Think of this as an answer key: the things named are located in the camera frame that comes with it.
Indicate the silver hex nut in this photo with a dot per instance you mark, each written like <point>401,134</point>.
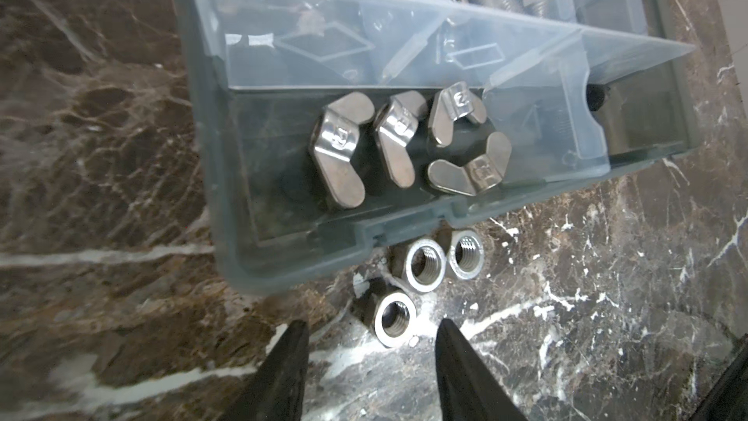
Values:
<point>419,265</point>
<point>390,316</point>
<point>465,255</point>

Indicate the silver wing nut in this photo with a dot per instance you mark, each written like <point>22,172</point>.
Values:
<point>395,126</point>
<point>450,105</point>
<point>481,174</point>
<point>333,145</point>

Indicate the clear plastic compartment box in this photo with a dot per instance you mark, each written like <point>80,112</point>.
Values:
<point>584,90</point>

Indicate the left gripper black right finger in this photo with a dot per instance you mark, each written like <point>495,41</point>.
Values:
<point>467,389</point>

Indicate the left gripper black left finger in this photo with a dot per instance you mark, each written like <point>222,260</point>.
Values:
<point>276,391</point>

